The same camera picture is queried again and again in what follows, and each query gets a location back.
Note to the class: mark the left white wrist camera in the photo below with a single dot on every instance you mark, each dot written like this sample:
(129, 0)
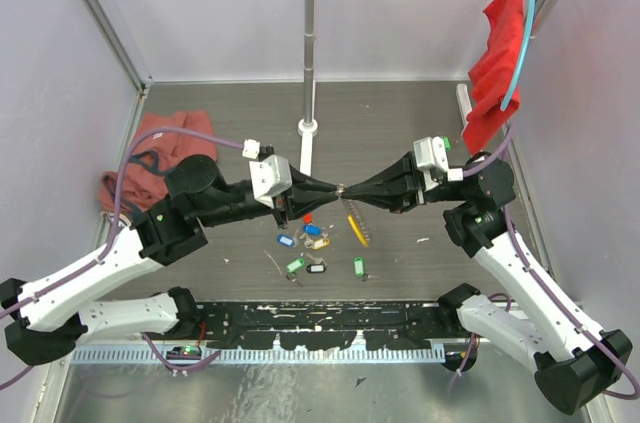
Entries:
(269, 173)

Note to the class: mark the black key tag centre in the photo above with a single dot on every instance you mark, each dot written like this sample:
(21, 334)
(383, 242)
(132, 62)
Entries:
(316, 268)

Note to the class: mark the blue key tag left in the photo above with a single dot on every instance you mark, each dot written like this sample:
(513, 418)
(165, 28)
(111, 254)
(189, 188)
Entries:
(286, 240)

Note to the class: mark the metal keyring with yellow grip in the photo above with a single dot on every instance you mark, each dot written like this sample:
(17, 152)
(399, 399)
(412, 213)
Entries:
(355, 218)

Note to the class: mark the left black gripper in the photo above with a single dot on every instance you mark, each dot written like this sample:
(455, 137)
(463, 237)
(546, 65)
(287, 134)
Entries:
(295, 201)

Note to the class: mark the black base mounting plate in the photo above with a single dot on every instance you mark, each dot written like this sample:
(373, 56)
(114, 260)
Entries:
(325, 325)

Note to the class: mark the light blue hanger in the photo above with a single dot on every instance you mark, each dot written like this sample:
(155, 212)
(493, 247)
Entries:
(527, 34)

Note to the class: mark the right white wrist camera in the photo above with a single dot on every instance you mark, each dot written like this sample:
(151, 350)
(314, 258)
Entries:
(430, 154)

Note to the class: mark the small green-lit circuit board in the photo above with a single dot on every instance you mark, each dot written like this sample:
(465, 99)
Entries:
(185, 352)

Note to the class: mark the blue key tag upper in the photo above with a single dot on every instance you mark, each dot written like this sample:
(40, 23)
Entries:
(313, 230)

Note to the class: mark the dusty pink folded shirt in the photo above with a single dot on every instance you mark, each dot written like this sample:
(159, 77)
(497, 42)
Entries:
(154, 158)

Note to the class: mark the red hanging cloth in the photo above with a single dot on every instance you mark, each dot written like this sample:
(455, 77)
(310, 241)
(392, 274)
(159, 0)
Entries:
(492, 74)

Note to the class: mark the yellow key tag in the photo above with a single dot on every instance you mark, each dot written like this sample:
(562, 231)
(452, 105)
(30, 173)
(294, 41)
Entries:
(316, 244)

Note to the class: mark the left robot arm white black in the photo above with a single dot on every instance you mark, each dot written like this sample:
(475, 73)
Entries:
(54, 314)

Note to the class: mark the blue key tag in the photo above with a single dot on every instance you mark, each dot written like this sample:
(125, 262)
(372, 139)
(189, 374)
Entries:
(286, 240)
(313, 230)

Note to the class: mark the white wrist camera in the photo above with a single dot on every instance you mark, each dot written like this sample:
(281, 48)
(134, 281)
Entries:
(269, 173)
(430, 154)

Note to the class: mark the white slotted cable duct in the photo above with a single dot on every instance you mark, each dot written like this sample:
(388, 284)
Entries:
(137, 354)

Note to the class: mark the aluminium frame post left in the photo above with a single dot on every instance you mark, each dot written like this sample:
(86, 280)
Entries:
(108, 18)

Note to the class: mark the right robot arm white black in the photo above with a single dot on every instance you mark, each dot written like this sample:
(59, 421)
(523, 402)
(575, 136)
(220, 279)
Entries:
(573, 359)

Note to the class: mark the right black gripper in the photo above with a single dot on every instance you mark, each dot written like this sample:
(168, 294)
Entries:
(400, 183)

